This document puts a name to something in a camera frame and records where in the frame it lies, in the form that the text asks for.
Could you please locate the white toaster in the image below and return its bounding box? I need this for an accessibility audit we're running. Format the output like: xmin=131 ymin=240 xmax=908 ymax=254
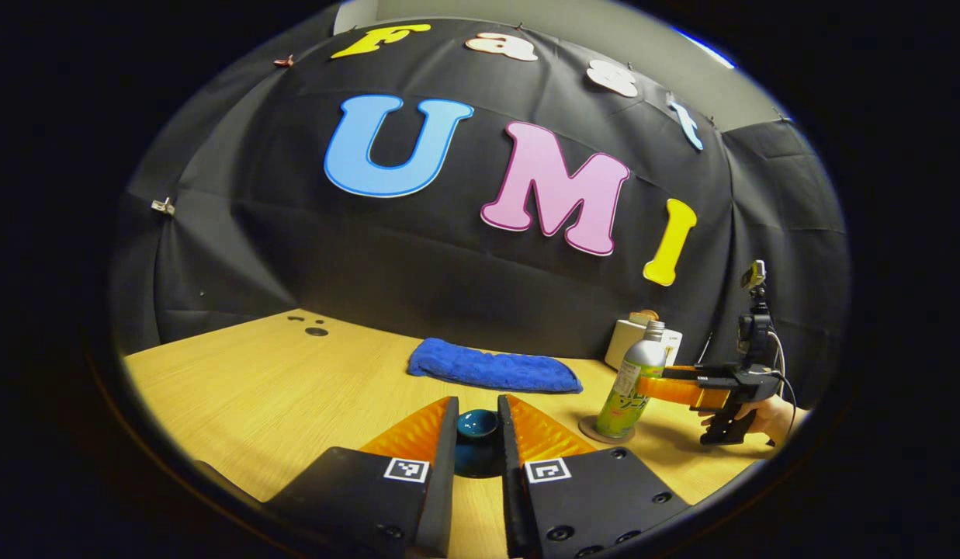
xmin=604 ymin=314 xmax=684 ymax=372

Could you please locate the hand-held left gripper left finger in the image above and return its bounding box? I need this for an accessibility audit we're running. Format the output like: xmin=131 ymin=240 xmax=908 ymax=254
xmin=264 ymin=396 xmax=459 ymax=559

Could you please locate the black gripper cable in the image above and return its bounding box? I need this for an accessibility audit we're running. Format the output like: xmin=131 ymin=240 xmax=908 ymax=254
xmin=765 ymin=330 xmax=799 ymax=412

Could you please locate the round brown coaster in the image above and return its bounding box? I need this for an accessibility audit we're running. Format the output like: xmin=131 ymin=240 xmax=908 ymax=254
xmin=579 ymin=414 xmax=637 ymax=445

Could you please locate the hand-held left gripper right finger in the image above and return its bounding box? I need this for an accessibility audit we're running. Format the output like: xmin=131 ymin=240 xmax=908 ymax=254
xmin=497 ymin=394 xmax=691 ymax=559

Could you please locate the green label water bottle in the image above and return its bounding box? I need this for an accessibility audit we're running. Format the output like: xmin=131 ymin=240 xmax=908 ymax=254
xmin=594 ymin=320 xmax=668 ymax=440

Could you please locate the black backdrop cloth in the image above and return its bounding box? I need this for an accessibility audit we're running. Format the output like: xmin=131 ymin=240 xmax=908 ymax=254
xmin=107 ymin=17 xmax=851 ymax=408

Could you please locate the blue towel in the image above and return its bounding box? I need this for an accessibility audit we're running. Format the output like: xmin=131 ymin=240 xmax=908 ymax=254
xmin=407 ymin=337 xmax=584 ymax=394

